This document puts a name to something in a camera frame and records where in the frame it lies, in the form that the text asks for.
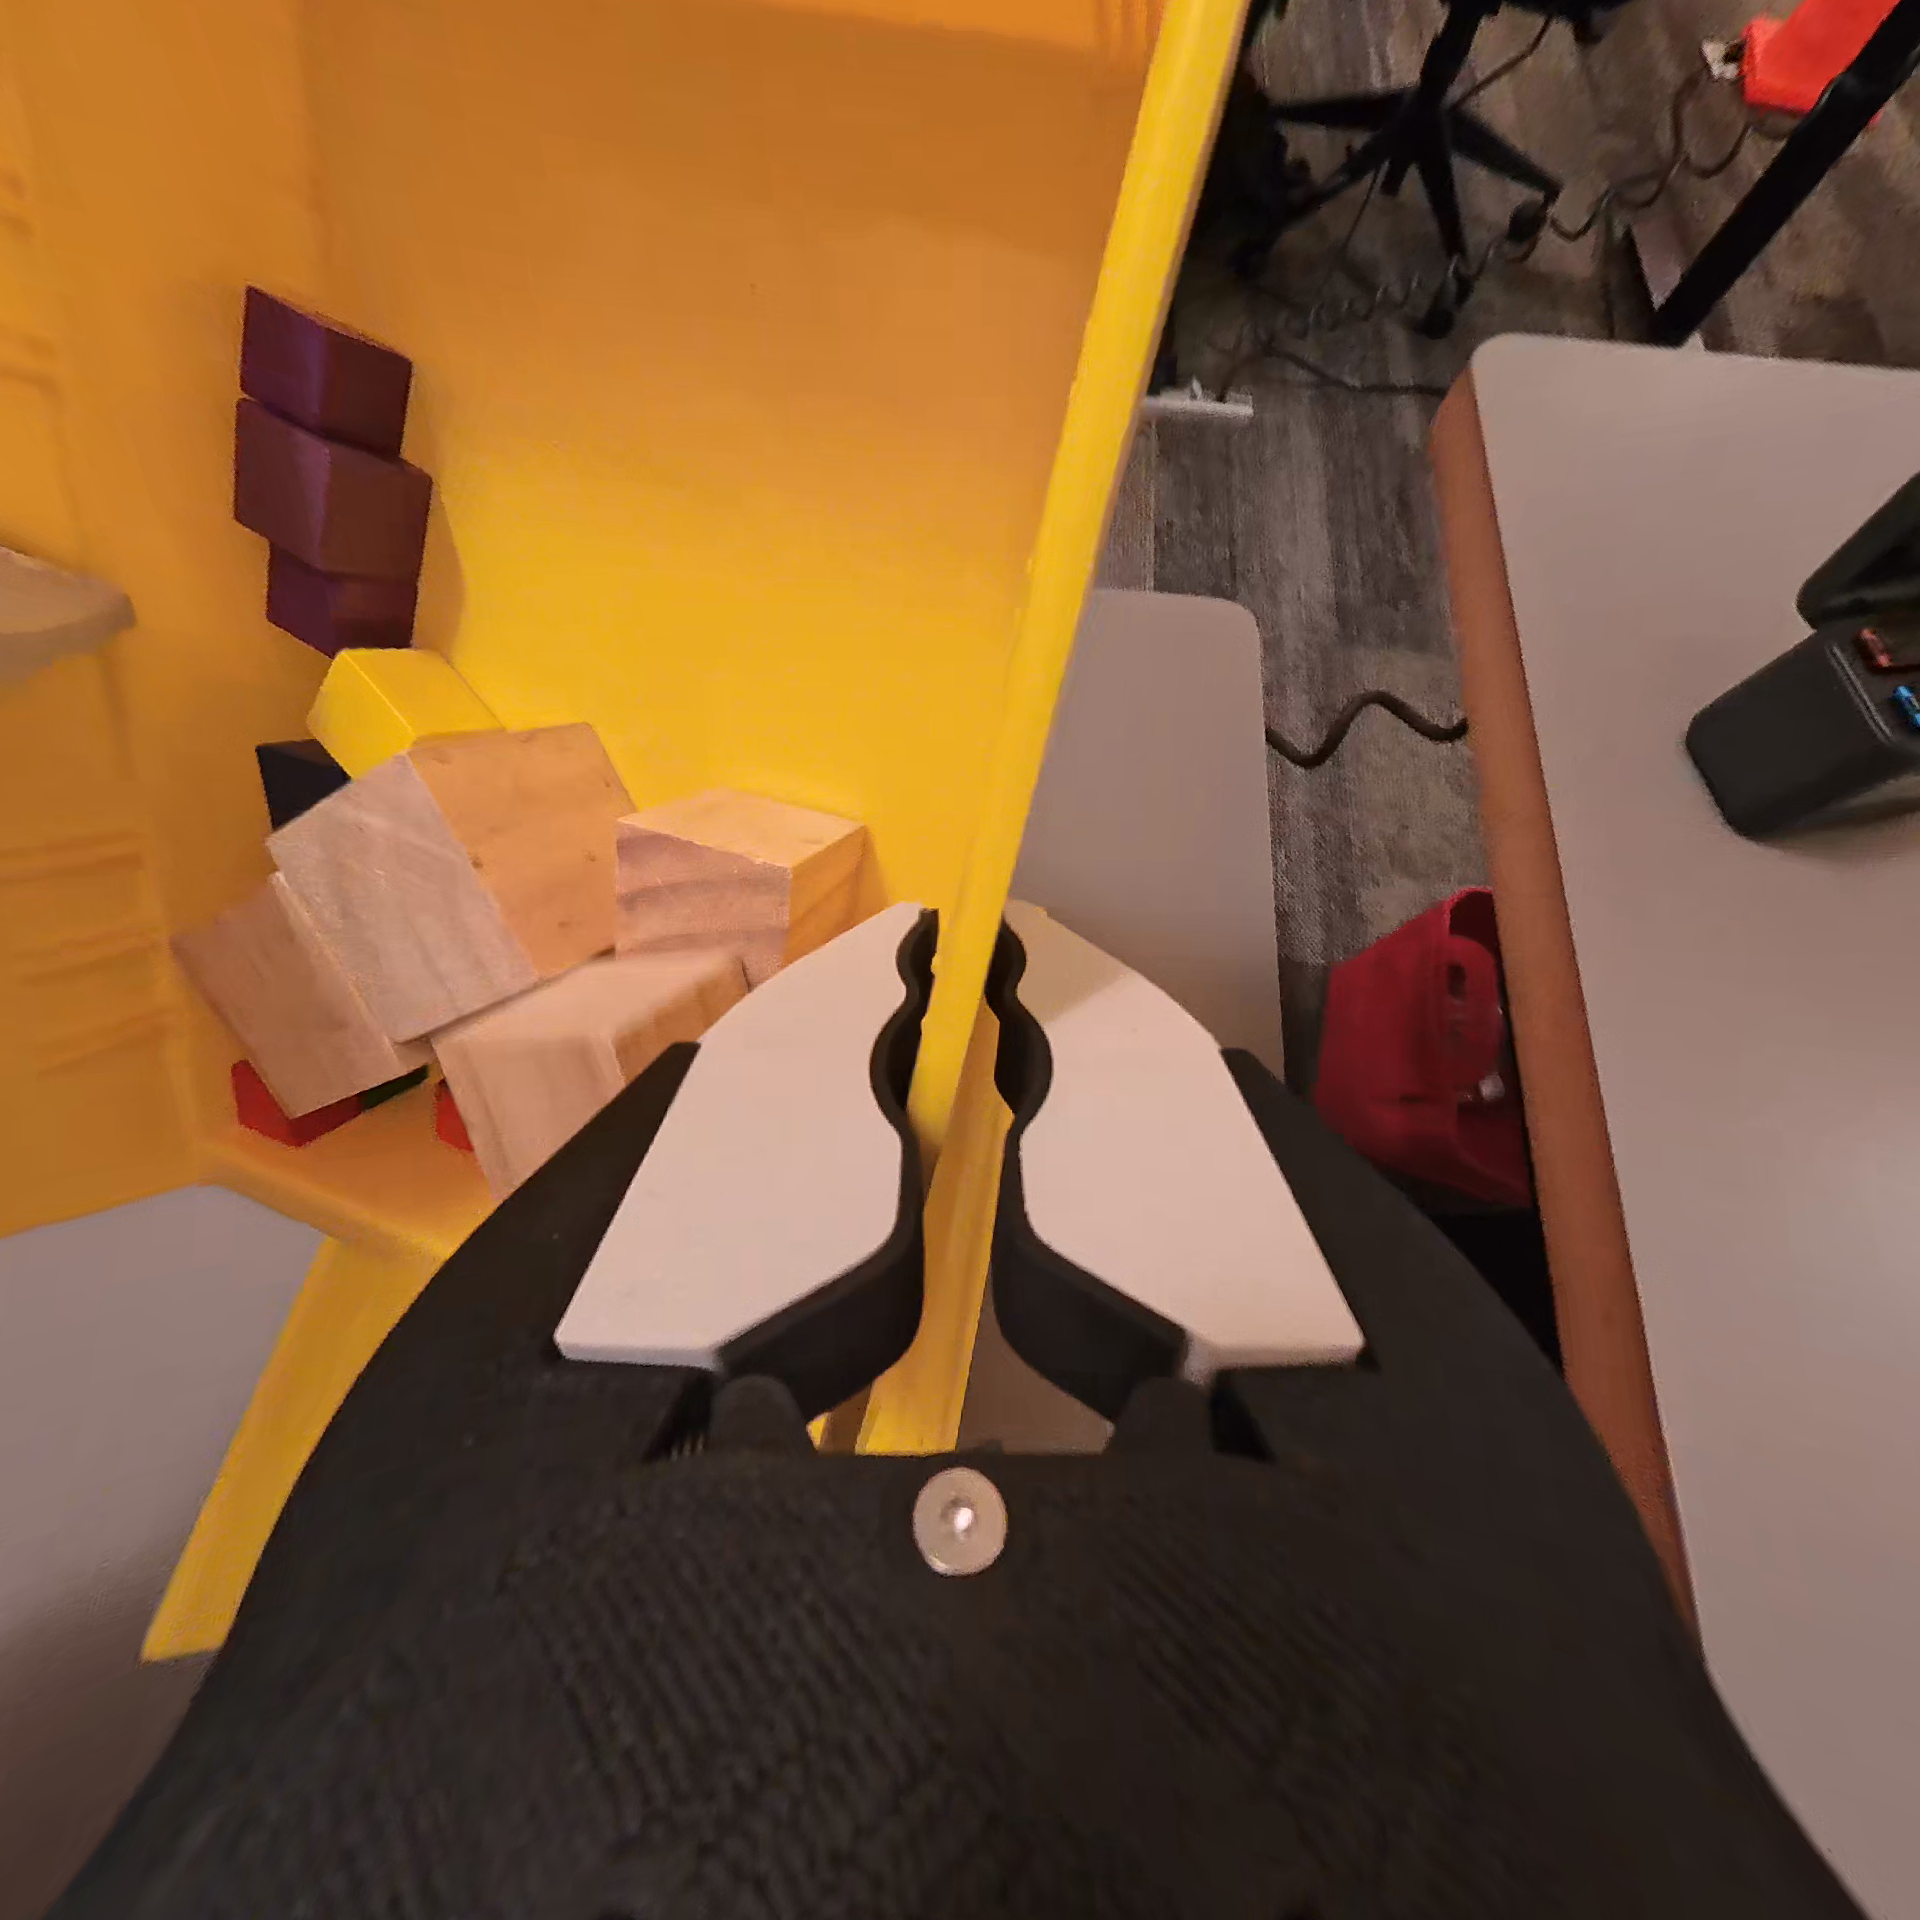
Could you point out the pile of mixed cubes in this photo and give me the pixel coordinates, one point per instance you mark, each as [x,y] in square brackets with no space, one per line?
[451,870]

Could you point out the black charging hub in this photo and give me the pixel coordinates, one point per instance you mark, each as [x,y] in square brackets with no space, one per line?
[1786,750]

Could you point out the dark device case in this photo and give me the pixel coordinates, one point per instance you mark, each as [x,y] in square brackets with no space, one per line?
[1875,578]

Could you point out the black office chair base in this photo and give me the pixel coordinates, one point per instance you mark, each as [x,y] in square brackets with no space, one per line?
[1424,120]

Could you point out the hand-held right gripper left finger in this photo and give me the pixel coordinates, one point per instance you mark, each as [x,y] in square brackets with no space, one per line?
[733,1185]

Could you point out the orange plastic object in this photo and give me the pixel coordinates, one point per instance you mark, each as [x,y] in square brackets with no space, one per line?
[1815,54]

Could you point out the white table with wooden edge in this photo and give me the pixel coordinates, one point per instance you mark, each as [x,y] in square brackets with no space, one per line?
[1724,1050]

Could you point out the light grey panel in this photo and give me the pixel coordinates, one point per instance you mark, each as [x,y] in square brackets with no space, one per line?
[1154,781]

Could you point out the yellow plastic box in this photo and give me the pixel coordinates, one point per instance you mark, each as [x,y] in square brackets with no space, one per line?
[674,375]

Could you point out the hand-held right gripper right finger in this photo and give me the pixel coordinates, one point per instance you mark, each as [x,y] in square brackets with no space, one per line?
[1170,1201]

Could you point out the white power strip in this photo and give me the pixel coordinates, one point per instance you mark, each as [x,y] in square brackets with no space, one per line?
[1200,404]

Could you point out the black tripod leg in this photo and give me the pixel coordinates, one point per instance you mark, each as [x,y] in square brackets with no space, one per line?
[1770,194]

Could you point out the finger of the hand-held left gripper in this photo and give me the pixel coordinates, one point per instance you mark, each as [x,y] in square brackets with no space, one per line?
[52,615]

